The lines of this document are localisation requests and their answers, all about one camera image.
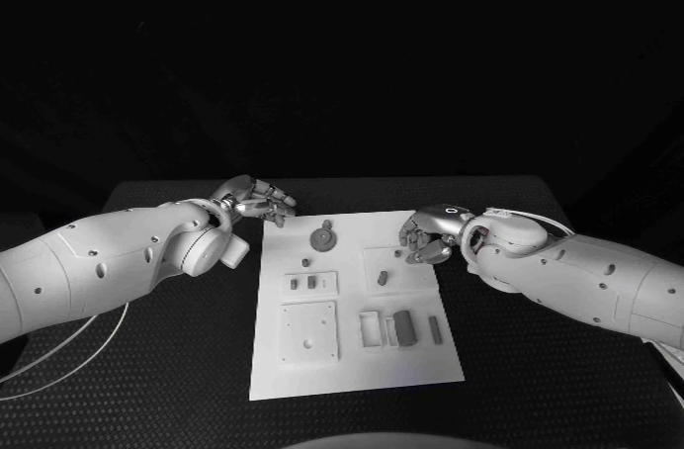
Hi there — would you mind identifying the white task board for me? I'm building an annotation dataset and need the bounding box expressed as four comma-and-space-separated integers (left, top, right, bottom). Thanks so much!
247, 210, 466, 402

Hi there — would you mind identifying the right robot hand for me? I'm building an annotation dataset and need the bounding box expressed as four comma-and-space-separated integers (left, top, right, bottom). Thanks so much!
397, 204, 475, 265

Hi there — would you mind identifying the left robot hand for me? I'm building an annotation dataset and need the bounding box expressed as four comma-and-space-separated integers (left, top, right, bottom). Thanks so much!
209, 174, 298, 229

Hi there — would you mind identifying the grey gear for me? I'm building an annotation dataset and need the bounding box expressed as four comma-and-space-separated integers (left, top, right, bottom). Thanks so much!
309, 226, 340, 253

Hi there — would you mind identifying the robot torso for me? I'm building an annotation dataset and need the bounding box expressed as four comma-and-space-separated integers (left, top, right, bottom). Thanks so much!
282, 431, 514, 449

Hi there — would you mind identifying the large grey cylinder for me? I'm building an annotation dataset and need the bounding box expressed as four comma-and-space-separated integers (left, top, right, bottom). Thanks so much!
391, 310, 419, 347

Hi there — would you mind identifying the white cable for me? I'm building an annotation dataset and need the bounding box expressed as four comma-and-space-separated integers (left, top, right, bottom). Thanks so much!
486, 207, 576, 238
0, 313, 101, 383
0, 301, 131, 402

